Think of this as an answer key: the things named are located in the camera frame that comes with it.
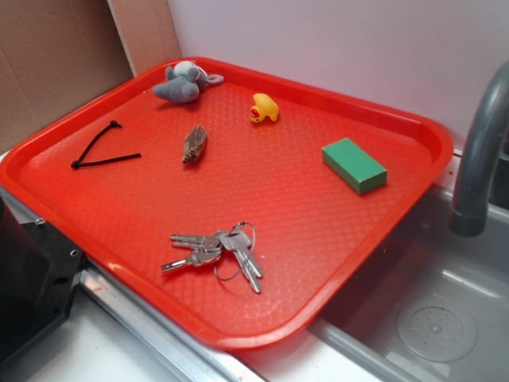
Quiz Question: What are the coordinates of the yellow rubber duck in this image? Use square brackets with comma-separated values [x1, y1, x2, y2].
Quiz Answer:
[249, 93, 279, 123]

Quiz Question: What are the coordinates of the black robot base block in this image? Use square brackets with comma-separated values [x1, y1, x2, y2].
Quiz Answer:
[1, 201, 85, 368]

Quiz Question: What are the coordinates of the red plastic tray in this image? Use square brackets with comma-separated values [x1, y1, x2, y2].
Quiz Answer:
[1, 58, 453, 350]

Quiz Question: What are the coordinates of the silver key bunch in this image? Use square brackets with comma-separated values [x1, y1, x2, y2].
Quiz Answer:
[160, 222, 263, 294]

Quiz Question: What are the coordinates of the brown seashell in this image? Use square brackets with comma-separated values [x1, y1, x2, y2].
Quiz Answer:
[182, 125, 208, 164]

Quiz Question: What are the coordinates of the green rectangular block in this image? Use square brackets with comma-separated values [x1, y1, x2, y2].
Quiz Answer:
[321, 138, 388, 195]

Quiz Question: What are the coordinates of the grey plush elephant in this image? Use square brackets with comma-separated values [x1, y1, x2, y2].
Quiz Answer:
[153, 60, 224, 104]

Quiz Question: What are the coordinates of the grey plastic sink basin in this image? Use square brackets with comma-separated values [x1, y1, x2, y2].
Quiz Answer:
[310, 186, 508, 381]

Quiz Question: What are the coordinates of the grey sink faucet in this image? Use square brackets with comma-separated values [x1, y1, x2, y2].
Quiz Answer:
[449, 63, 508, 237]

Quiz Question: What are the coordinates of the brown cardboard panel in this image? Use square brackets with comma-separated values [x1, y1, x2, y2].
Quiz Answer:
[1, 1, 181, 152]

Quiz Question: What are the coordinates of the black knotted cord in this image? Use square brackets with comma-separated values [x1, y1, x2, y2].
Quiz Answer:
[70, 119, 142, 170]

